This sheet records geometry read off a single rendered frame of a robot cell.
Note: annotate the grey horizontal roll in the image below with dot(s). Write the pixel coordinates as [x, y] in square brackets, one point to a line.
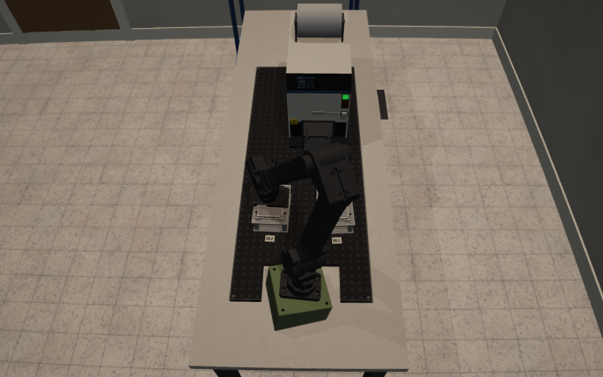
[319, 20]

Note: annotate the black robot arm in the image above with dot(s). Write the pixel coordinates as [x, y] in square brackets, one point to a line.
[336, 193]

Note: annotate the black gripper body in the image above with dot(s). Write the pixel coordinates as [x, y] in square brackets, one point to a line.
[281, 200]

